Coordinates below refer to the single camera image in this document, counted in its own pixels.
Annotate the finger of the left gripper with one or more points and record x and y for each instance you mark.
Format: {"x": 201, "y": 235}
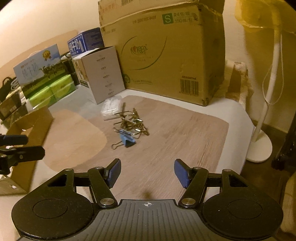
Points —
{"x": 26, "y": 154}
{"x": 12, "y": 140}

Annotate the dark gift boxes stack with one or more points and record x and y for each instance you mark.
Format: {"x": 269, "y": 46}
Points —
{"x": 12, "y": 109}

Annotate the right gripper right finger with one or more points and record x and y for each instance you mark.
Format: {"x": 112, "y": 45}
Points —
{"x": 193, "y": 180}

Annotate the open cardboard tray box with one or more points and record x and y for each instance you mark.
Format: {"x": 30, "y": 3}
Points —
{"x": 35, "y": 126}

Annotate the black bag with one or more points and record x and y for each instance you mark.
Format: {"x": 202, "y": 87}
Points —
{"x": 6, "y": 88}

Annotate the blue binder clip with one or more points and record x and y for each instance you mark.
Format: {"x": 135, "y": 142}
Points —
{"x": 126, "y": 139}

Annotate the meadow print milk box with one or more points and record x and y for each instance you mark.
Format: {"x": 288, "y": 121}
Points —
{"x": 39, "y": 70}

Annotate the white standing fan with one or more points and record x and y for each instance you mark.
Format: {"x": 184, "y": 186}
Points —
{"x": 278, "y": 16}

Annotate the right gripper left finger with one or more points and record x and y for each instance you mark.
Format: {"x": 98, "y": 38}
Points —
{"x": 102, "y": 180}

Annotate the clear bag of white parts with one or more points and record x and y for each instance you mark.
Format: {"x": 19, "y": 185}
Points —
{"x": 111, "y": 108}

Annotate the blue milk carton box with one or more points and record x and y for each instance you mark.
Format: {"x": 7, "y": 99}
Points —
{"x": 85, "y": 41}

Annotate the green tissue packs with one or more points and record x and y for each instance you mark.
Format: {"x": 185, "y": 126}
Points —
{"x": 53, "y": 92}

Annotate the white product box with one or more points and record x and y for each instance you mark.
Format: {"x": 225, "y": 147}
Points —
{"x": 99, "y": 73}

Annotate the gold patterned binder clips pile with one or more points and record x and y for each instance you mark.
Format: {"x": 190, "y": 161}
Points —
{"x": 130, "y": 122}

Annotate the large brown cardboard box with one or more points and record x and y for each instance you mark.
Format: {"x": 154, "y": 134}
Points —
{"x": 169, "y": 48}

